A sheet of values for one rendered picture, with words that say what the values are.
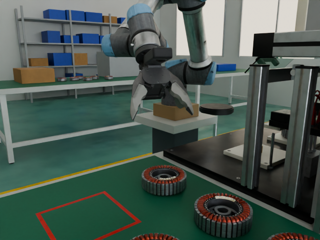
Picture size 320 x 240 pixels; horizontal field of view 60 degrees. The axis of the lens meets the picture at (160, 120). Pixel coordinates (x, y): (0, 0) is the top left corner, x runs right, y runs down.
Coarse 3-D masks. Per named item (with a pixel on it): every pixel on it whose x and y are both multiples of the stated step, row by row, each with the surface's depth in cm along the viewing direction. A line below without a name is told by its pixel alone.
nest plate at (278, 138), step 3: (270, 135) 102; (276, 135) 102; (279, 135) 102; (267, 138) 101; (270, 138) 99; (276, 138) 98; (279, 138) 98; (282, 138) 98; (285, 138) 98; (318, 138) 98; (276, 141) 98; (279, 141) 97; (282, 141) 96; (285, 141) 95; (318, 141) 95; (318, 144) 93
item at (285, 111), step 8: (272, 112) 76; (280, 112) 75; (288, 112) 75; (272, 120) 76; (280, 120) 74; (288, 120) 73; (272, 128) 77; (280, 128) 75; (288, 128) 73; (312, 128) 68; (312, 136) 71; (312, 144) 73
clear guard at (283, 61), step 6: (258, 60) 94; (264, 60) 96; (270, 60) 99; (276, 60) 101; (282, 60) 104; (288, 60) 106; (270, 66) 103; (276, 66) 106; (282, 66) 109; (246, 72) 98
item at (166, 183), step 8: (152, 168) 72; (160, 168) 72; (168, 168) 72; (176, 168) 72; (144, 176) 68; (152, 176) 70; (160, 176) 70; (168, 176) 69; (176, 176) 68; (184, 176) 68; (144, 184) 67; (152, 184) 65; (160, 184) 65; (168, 184) 64; (176, 184) 65; (184, 184) 67; (152, 192) 65; (160, 192) 65; (168, 192) 64; (176, 192) 65
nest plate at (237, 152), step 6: (228, 150) 86; (234, 150) 86; (240, 150) 86; (264, 150) 86; (276, 150) 86; (282, 150) 86; (234, 156) 83; (240, 156) 81; (264, 156) 81; (276, 156) 81; (282, 156) 81; (264, 162) 77; (276, 162) 77; (264, 168) 75
